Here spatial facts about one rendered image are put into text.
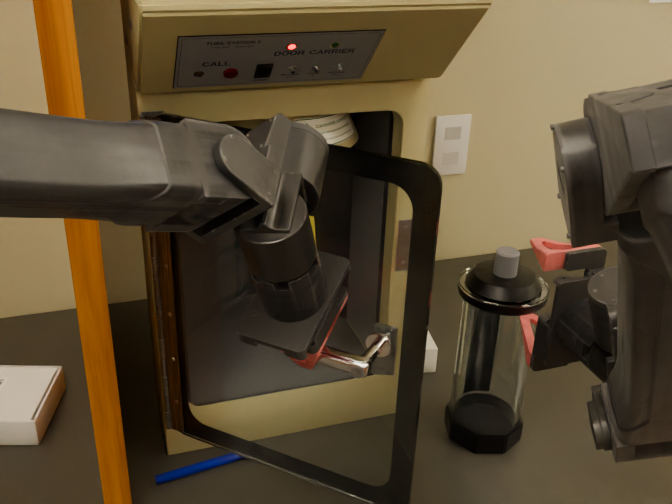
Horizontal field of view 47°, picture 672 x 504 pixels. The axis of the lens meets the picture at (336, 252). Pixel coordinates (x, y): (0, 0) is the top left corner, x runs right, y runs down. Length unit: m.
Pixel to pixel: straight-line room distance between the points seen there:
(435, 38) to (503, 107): 0.69
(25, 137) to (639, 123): 0.32
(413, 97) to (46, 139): 0.50
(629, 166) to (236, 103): 0.57
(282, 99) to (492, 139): 0.71
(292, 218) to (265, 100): 0.27
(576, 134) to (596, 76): 1.18
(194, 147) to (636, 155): 0.32
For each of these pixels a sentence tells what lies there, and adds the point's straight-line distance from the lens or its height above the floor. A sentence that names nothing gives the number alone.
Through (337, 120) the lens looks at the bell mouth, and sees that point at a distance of 0.89.
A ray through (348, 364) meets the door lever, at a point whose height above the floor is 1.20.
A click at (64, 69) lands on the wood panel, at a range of 0.69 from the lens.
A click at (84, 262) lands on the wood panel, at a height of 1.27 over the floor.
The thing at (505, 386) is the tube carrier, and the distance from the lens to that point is 0.98.
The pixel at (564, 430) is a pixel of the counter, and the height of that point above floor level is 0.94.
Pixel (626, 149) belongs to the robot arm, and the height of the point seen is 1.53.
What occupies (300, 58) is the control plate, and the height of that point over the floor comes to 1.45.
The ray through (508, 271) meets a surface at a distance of 0.93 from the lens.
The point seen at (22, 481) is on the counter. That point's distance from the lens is 1.03.
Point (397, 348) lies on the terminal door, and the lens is 0.74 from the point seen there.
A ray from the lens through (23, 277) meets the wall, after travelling 1.35.
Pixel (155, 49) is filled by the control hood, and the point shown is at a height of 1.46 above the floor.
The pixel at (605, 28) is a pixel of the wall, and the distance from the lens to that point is 1.53.
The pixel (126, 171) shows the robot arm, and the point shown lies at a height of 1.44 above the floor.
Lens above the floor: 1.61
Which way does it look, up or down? 27 degrees down
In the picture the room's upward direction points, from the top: 2 degrees clockwise
